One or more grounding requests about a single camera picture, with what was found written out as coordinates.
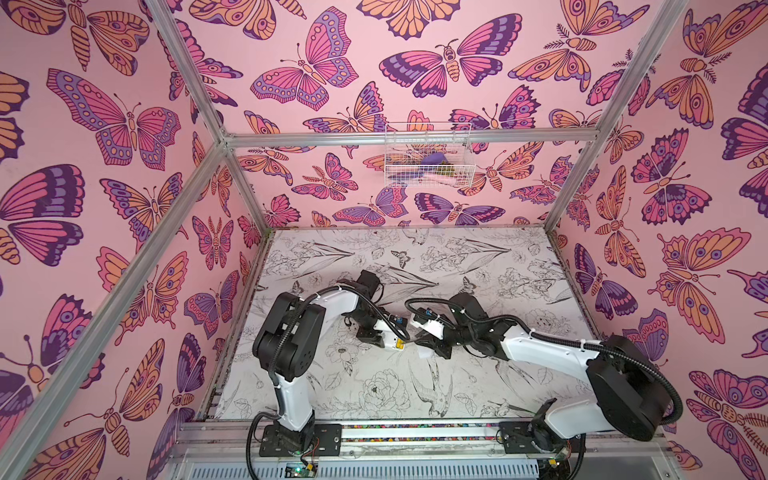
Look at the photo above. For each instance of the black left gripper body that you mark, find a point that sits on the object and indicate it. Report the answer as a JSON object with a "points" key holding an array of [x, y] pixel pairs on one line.
{"points": [[367, 322]]}

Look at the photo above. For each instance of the white battery cover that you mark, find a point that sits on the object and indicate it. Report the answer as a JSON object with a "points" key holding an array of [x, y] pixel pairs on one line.
{"points": [[424, 352]]}

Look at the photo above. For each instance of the small white remote control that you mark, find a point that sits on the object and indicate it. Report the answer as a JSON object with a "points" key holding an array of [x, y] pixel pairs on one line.
{"points": [[387, 339]]}

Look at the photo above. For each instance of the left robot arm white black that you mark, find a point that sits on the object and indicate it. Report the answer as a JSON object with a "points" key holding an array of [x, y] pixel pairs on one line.
{"points": [[289, 337]]}

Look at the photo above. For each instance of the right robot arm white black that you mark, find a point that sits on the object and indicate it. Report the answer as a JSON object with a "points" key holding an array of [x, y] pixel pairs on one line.
{"points": [[627, 394]]}

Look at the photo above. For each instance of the green circuit board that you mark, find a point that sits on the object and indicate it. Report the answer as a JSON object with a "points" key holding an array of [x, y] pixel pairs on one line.
{"points": [[298, 470]]}

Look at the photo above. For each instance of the purple item in basket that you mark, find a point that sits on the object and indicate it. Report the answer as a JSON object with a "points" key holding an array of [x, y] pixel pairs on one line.
{"points": [[435, 159]]}

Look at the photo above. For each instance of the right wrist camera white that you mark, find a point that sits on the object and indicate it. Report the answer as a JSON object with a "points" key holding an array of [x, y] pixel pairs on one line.
{"points": [[433, 327]]}

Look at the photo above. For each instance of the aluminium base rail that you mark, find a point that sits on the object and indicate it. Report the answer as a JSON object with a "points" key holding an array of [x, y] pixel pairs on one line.
{"points": [[416, 449]]}

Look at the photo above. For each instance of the white wire basket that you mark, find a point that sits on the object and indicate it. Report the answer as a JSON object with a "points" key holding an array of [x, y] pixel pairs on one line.
{"points": [[405, 149]]}

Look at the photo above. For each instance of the aluminium cage frame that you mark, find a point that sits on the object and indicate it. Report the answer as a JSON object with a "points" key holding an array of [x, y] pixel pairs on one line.
{"points": [[114, 334]]}

